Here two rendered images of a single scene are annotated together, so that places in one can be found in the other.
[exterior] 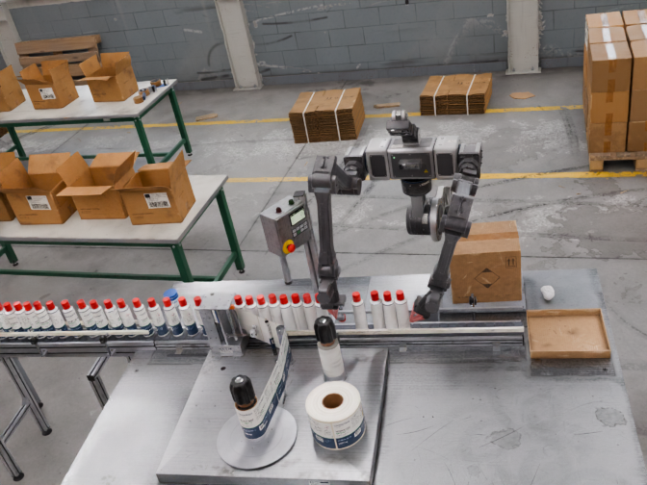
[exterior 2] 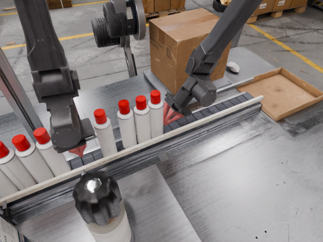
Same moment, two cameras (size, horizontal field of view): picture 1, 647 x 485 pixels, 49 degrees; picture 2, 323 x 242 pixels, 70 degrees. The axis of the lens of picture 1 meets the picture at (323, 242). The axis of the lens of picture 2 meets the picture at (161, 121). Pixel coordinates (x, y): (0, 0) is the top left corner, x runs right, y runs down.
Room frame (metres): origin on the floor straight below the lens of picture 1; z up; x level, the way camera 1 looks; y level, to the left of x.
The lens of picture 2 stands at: (1.90, 0.11, 1.54)
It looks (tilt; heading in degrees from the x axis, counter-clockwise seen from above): 46 degrees down; 316
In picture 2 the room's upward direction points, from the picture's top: straight up
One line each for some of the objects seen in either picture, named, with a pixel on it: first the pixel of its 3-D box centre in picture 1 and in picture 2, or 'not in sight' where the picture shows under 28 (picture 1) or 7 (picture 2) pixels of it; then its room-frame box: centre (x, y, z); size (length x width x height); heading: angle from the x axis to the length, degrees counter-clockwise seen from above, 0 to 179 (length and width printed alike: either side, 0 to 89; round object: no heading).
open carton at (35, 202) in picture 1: (40, 191); not in sight; (4.32, 1.76, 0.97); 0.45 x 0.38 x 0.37; 161
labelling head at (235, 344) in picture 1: (224, 323); not in sight; (2.44, 0.49, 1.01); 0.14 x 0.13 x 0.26; 74
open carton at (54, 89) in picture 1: (47, 86); not in sight; (6.66, 2.25, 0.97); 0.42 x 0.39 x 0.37; 155
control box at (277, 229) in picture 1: (286, 226); not in sight; (2.53, 0.14, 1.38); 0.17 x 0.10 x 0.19; 129
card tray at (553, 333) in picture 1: (566, 332); (279, 91); (2.14, -0.90, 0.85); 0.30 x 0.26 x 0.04; 74
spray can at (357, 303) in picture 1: (359, 312); (105, 135); (2.37, -0.09, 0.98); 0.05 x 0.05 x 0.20
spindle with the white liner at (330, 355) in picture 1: (329, 348); (107, 218); (2.12, 0.06, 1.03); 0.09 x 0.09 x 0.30
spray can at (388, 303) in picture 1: (389, 312); (142, 121); (2.33, -0.22, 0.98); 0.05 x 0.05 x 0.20
